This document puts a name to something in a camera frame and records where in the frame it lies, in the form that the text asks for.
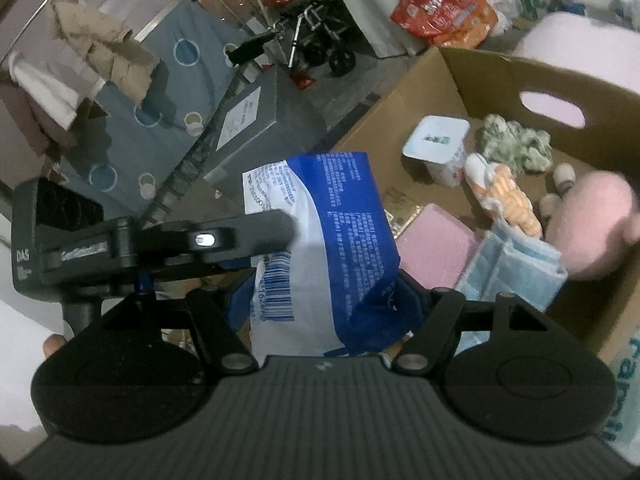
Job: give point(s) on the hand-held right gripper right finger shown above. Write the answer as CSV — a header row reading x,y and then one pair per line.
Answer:
x,y
440,320

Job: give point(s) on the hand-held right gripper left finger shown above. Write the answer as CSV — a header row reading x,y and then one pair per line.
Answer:
x,y
240,302

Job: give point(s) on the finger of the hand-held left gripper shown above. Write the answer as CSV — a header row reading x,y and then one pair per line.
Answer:
x,y
240,235

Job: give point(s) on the light blue cloth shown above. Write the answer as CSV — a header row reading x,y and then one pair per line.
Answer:
x,y
515,270

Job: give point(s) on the dark blue and white packet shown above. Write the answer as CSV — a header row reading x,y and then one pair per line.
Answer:
x,y
340,230

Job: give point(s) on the green and white cloth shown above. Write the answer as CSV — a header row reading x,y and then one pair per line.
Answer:
x,y
517,145

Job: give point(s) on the brown cardboard box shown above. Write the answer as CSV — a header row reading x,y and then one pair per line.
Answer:
x,y
450,80

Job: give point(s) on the person's left hand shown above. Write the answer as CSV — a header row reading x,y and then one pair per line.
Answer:
x,y
54,347

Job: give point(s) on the pink sponge pad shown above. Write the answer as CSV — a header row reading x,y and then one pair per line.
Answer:
x,y
435,245

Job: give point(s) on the gold foil packet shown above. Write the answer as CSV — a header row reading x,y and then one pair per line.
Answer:
x,y
402,212

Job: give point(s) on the grey box with white label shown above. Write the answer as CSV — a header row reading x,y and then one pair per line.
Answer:
x,y
250,115

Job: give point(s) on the orange and white plush toy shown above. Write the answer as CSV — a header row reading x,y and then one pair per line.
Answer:
x,y
505,195

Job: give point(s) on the blue rug with circles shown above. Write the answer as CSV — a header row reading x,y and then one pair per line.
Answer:
x,y
190,70

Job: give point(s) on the white plastic cup with lid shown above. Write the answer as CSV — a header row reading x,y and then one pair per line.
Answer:
x,y
440,145

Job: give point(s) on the pink plush toy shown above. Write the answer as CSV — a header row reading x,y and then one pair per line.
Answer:
x,y
595,225

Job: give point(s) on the white plastic shopping bag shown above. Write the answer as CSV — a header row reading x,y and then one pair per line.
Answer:
x,y
622,390

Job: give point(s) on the beige cloth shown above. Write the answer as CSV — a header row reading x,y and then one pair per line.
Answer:
x,y
105,45

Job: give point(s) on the folded stroller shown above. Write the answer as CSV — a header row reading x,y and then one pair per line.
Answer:
x,y
320,30

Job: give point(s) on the orange red packaging bag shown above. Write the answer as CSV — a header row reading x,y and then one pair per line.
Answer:
x,y
445,7

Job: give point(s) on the pink printed floor mat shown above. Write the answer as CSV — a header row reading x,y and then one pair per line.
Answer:
x,y
580,35

